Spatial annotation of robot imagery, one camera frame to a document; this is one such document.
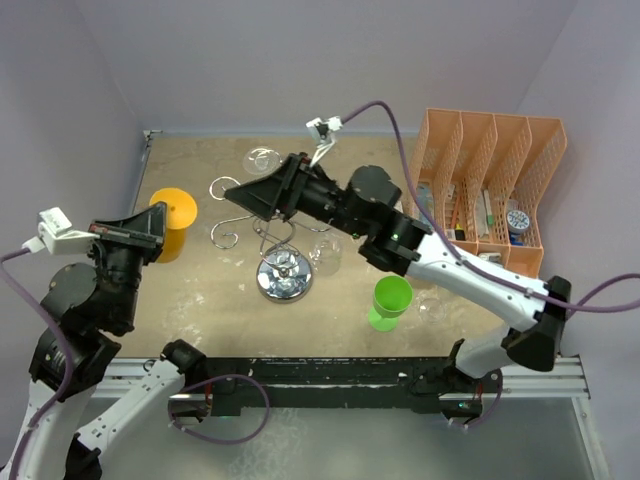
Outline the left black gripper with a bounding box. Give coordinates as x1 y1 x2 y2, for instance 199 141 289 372
85 200 168 326

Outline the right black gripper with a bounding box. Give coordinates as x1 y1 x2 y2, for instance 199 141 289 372
225 152 367 239

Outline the orange plastic goblet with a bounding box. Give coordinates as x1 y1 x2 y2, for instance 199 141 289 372
149 187 198 263

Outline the clear wine glass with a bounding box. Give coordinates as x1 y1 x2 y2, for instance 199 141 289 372
242 146 282 176
417 296 446 324
309 235 343 276

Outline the green plastic goblet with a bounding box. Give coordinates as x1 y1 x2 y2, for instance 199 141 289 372
368 276 413 332

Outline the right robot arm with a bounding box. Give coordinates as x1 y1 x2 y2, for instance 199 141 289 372
224 154 571 391

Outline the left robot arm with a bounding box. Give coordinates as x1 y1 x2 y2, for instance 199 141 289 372
1 201 206 479

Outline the chrome wine glass rack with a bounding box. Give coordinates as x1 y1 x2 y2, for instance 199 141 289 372
209 176 330 304

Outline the orange desk file organizer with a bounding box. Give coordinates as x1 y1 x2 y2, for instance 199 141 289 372
403 108 567 277

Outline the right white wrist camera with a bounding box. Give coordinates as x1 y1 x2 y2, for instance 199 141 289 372
306 116 343 167

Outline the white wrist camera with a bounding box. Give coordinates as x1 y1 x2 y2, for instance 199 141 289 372
306 116 343 167
22 207 99 255

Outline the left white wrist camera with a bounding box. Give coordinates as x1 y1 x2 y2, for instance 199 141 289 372
22 207 99 255

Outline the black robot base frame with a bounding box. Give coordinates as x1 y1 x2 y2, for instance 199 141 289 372
149 355 504 419

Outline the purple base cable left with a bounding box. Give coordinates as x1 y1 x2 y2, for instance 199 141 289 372
166 370 272 445

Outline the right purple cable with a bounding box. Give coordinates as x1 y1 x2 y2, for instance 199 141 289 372
342 101 640 314

